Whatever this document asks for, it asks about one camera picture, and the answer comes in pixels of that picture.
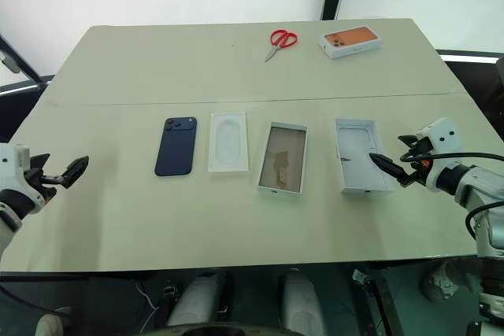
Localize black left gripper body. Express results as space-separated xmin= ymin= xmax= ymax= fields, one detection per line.
xmin=23 ymin=168 xmax=65 ymax=204

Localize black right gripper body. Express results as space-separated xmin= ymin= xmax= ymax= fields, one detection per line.
xmin=399 ymin=138 xmax=434 ymax=190

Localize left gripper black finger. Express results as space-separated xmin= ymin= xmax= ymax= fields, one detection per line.
xmin=58 ymin=155 xmax=91 ymax=190
xmin=29 ymin=153 xmax=52 ymax=175

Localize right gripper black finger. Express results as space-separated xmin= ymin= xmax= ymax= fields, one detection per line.
xmin=397 ymin=135 xmax=425 ymax=149
xmin=369 ymin=153 xmax=407 ymax=184

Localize white phone box lid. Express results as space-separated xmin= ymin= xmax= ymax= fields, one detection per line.
xmin=334 ymin=116 xmax=397 ymax=196

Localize dark blue smartphone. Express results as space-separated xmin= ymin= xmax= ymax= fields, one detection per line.
xmin=154 ymin=116 xmax=198 ymax=177

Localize white phone box base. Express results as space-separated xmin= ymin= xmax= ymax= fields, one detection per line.
xmin=257 ymin=120 xmax=309 ymax=196

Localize white moulded insert tray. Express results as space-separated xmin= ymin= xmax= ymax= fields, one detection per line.
xmin=207 ymin=111 xmax=251 ymax=173

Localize white box with orange phone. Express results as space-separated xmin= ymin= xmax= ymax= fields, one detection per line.
xmin=317 ymin=26 xmax=382 ymax=60

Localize white rounded leg cover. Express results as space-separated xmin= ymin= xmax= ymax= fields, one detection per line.
xmin=166 ymin=271 xmax=226 ymax=330
xmin=280 ymin=270 xmax=327 ymax=336

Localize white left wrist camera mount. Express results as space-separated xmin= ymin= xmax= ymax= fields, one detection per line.
xmin=0 ymin=142 xmax=58 ymax=215

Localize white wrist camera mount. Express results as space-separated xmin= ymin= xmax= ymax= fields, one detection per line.
xmin=0 ymin=142 xmax=58 ymax=215
xmin=415 ymin=116 xmax=460 ymax=194

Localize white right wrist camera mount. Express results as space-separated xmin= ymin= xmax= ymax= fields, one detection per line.
xmin=415 ymin=116 xmax=460 ymax=194

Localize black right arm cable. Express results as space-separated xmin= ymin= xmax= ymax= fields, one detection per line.
xmin=399 ymin=150 xmax=504 ymax=239

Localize dark metal frame bar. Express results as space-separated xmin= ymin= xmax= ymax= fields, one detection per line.
xmin=0 ymin=32 xmax=57 ymax=96

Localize dark rail with light strip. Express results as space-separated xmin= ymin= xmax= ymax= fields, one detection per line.
xmin=435 ymin=49 xmax=504 ymax=64

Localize black metal bracket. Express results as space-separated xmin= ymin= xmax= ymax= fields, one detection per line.
xmin=351 ymin=268 xmax=406 ymax=336

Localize red handled scissors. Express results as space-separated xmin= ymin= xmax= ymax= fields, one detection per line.
xmin=264 ymin=29 xmax=299 ymax=64

